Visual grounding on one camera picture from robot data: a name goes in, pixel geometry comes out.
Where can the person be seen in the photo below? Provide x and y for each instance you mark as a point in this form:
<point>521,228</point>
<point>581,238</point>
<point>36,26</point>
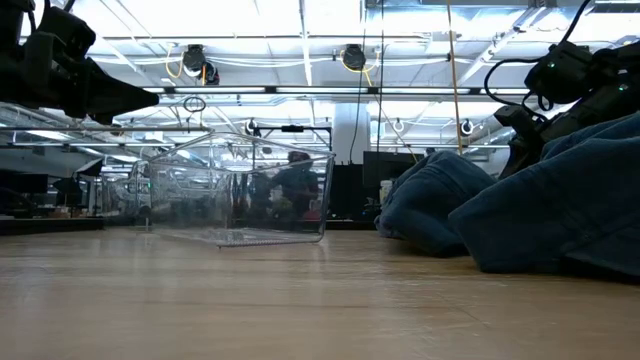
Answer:
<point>297,185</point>

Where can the black monitor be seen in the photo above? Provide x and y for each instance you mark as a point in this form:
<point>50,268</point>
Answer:
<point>385,167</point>

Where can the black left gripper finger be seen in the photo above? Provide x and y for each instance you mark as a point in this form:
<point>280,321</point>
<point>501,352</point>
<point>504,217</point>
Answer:
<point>112,97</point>

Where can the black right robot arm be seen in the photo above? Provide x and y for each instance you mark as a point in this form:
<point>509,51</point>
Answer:
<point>565,75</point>

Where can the clear plastic bin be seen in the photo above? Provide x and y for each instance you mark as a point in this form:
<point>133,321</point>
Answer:
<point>125,195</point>
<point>320,200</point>

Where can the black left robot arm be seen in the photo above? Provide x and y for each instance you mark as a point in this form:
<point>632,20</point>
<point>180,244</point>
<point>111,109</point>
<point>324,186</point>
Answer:
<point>10,75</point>

